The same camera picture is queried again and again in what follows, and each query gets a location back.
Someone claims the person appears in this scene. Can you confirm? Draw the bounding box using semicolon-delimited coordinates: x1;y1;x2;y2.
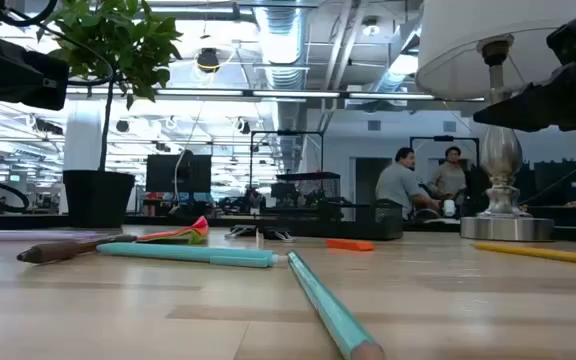
427;145;470;214
374;146;443;222

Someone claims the teal click pen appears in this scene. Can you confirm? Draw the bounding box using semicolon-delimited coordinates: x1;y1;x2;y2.
96;241;290;269

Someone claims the table lamp white shade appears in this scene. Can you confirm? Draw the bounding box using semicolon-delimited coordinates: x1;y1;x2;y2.
414;0;576;243

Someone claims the black mesh desk organizer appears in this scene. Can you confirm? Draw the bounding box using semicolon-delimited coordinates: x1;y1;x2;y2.
257;171;404;241

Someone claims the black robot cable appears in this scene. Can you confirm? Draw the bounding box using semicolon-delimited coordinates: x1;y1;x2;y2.
0;0;115;214
520;147;576;206

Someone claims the green potted plant black pot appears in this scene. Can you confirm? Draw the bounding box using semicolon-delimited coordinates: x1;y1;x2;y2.
35;0;184;230

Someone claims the black rig frame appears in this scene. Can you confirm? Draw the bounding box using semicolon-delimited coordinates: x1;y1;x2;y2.
408;134;481;171
248;129;326;191

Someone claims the yellow pencil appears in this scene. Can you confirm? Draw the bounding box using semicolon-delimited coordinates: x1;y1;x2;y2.
472;241;576;268

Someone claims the black table frame rail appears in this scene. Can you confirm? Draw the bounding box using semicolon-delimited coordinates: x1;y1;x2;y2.
135;213;262;227

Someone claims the teal wooden pencil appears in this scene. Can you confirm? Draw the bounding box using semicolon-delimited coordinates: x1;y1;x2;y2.
286;250;387;360

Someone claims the black computer monitor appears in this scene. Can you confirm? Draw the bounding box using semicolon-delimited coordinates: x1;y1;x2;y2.
145;153;213;194

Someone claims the dark storage bins shelf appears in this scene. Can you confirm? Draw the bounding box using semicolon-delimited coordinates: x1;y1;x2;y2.
531;158;576;229

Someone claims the black binder clip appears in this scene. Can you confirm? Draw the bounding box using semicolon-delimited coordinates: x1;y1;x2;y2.
259;226;298;245
223;223;258;240

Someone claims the brown pen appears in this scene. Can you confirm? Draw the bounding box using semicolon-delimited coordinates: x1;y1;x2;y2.
16;233;138;265

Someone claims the orange eraser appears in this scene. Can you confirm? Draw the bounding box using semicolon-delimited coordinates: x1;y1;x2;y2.
325;238;376;253

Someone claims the colourful sticky notes pad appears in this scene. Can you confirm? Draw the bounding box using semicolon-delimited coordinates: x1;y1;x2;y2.
136;215;211;246

